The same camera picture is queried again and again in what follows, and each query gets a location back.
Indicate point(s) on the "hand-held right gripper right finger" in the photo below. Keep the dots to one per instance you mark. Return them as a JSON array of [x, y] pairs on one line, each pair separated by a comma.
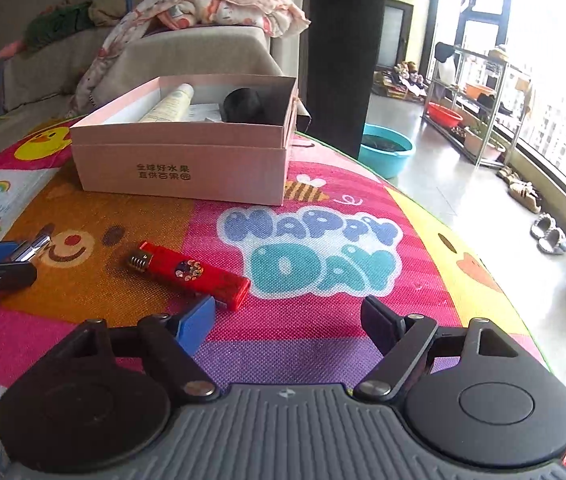
[[383, 324]]

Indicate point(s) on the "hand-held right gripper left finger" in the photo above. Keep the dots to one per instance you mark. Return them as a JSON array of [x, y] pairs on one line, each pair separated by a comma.
[[194, 327]]

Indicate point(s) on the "brown silver lipstick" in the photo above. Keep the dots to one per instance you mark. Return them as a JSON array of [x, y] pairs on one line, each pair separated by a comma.
[[35, 248]]

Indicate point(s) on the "red lighter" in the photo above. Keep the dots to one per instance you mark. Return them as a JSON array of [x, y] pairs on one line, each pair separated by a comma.
[[198, 272]]

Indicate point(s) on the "pink cardboard box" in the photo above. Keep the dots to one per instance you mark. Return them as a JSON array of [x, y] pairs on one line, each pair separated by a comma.
[[188, 170]]

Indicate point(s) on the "white socket panel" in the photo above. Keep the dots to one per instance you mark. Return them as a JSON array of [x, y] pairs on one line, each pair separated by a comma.
[[205, 112]]

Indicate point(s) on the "cream lotion tube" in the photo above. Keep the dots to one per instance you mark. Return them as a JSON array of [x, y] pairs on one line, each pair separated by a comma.
[[170, 102]]

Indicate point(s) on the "black dryer nozzle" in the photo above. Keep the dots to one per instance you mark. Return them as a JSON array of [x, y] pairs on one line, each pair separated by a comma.
[[243, 105]]

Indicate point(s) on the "colourful cartoon play mat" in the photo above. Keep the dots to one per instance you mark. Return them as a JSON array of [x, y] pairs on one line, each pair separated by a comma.
[[313, 340]]

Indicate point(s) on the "teal plastic basin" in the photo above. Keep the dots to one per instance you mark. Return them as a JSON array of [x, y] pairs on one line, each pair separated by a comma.
[[385, 157]]

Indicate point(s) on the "beige sofa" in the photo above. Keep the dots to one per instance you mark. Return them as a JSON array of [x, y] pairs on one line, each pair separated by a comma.
[[43, 75]]

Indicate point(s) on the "grey slipper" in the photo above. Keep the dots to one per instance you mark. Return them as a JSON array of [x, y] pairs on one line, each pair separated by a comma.
[[543, 225], [554, 241]]

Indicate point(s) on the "beige sandal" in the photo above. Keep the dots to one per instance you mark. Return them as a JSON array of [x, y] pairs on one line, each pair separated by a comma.
[[525, 196]]

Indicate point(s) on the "pink plush toy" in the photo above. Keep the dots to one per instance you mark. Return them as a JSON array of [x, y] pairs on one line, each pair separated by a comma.
[[12, 49]]

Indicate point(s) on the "red plastic basin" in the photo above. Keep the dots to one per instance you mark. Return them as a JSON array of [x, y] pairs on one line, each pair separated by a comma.
[[445, 116]]

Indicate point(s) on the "green plush toy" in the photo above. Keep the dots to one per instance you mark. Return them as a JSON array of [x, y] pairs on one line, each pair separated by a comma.
[[58, 25]]

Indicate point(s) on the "metal shelf rack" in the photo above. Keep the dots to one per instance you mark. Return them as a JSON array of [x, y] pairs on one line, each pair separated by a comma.
[[500, 110]]

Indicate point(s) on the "pile of plush toys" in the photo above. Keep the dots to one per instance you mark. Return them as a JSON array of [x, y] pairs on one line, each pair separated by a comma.
[[405, 77]]

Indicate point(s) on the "orange plastic basin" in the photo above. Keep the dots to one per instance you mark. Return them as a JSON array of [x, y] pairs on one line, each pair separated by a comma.
[[480, 91]]

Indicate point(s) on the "dark framed door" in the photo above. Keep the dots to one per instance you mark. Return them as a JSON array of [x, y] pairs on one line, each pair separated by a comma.
[[394, 35]]

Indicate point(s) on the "pink printed blanket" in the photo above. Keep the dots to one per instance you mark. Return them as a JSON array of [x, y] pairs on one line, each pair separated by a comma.
[[223, 2]]

